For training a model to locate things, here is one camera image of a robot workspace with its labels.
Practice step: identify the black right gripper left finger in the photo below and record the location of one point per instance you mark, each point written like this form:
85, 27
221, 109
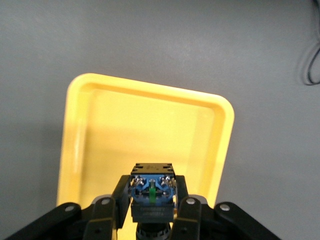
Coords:
100, 220

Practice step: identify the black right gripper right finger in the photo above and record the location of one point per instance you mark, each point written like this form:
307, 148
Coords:
192, 220

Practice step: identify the dark grey table cloth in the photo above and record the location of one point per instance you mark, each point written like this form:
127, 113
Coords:
150, 37

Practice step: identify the yellow-capped push button switch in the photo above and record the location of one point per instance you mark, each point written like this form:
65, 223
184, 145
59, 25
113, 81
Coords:
152, 212

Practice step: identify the yellow plastic tray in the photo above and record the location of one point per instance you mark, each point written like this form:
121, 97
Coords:
150, 130

